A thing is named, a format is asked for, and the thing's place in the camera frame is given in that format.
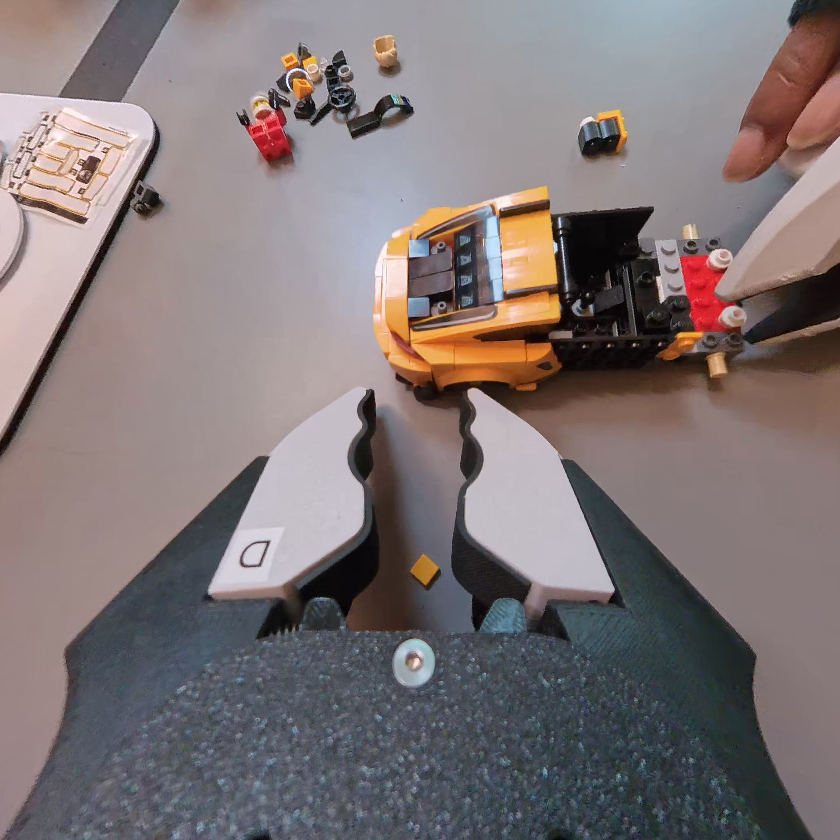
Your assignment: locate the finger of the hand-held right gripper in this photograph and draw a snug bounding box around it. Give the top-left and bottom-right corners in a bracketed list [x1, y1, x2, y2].
[714, 140, 840, 306]
[742, 264, 840, 347]

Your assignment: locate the pile of small lego parts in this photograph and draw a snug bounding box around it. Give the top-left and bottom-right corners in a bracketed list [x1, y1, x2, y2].
[268, 42, 359, 130]

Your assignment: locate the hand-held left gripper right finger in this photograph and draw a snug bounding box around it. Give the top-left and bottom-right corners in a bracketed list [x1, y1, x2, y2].
[451, 388, 618, 624]

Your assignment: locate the small black yellow lego assembly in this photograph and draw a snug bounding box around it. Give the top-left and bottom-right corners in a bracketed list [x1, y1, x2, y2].
[577, 109, 630, 159]

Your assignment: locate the person's right hand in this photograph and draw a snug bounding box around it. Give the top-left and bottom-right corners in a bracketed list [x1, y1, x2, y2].
[722, 12, 840, 183]

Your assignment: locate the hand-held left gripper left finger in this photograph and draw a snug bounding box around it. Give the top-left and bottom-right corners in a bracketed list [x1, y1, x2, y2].
[207, 387, 381, 624]

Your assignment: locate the person's right forearm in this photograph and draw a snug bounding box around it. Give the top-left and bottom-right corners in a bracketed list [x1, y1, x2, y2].
[787, 0, 840, 28]

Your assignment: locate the lego sticker sheet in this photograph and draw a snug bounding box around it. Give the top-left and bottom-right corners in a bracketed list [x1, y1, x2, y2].
[0, 108, 136, 226]

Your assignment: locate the black lego wrench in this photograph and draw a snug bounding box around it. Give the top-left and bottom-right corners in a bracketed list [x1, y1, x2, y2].
[348, 94, 415, 139]

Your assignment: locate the yellow lego car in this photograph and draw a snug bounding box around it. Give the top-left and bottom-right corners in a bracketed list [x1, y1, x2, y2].
[373, 185, 749, 402]

